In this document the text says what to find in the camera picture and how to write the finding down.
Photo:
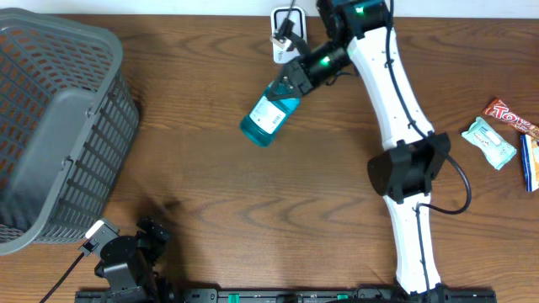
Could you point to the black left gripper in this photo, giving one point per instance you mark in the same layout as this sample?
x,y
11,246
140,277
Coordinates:
x,y
153,243

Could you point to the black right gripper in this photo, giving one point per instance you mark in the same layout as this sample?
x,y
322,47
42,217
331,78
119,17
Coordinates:
x,y
276,92

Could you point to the teal mouthwash bottle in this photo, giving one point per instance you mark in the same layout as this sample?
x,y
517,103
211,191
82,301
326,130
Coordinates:
x,y
266,118

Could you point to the teal wet wipes pack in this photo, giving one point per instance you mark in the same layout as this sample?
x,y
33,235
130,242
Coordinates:
x,y
495,148

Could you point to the orange red snack bar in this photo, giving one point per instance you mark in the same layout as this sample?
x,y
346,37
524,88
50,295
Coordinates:
x,y
501,111

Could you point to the yellow snack bag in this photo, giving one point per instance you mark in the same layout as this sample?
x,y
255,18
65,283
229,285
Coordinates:
x,y
530,161

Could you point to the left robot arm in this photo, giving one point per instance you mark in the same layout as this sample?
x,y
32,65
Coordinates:
x,y
127,262

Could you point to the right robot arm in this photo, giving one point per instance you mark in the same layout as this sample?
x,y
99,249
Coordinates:
x,y
361,34

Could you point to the white barcode scanner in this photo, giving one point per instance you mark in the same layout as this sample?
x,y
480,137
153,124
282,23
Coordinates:
x,y
298,17

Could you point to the grey plastic shopping basket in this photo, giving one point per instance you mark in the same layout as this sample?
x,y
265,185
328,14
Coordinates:
x,y
68,122

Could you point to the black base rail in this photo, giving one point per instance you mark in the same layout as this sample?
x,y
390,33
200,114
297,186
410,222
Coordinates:
x,y
370,294

